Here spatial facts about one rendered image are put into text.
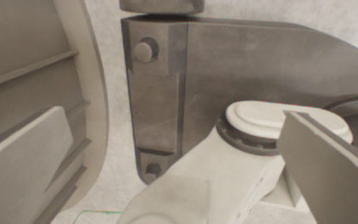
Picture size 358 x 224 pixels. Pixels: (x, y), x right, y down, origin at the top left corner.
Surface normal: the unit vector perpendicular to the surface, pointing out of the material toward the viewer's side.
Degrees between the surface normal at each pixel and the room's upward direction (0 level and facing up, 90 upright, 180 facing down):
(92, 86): 0
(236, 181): 90
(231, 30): 0
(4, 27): 90
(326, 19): 0
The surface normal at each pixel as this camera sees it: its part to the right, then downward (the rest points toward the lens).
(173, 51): 0.56, 0.44
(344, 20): -0.19, 0.50
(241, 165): 0.04, -0.86
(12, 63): 0.98, 0.03
